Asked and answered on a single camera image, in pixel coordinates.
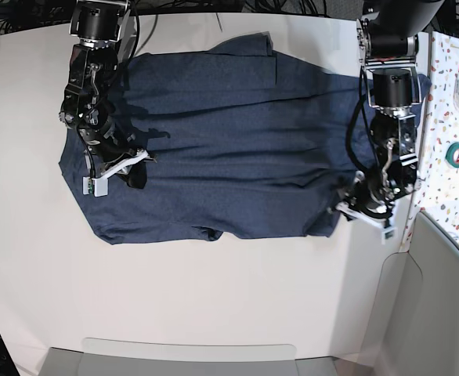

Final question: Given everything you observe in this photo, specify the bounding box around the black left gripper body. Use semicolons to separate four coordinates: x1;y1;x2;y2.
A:
339;175;397;219

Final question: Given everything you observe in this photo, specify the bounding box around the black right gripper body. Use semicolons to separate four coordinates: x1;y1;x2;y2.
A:
76;123;143;176

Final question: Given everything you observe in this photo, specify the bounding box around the navy blue t-shirt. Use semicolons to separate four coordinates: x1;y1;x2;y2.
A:
60;34;359;244

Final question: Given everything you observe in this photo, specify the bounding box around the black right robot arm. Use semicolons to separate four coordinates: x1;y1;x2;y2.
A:
59;1;151;197

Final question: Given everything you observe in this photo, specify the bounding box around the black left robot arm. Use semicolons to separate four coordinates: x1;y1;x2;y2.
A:
336;1;442;230

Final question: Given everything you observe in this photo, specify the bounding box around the terrazzo patterned side table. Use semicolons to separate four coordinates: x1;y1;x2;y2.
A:
401;32;459;251

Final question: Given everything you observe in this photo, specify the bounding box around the green tape roll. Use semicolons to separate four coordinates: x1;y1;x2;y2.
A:
446;143;459;168

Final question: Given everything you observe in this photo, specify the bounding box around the grey plastic bin right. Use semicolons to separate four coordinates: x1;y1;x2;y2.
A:
359;212;459;375

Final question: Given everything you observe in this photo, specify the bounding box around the grey plastic bin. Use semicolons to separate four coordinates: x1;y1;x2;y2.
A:
40;338;337;375
359;212;459;375

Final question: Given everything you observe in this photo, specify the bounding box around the grey plastic bin front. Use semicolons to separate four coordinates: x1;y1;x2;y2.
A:
40;338;337;375

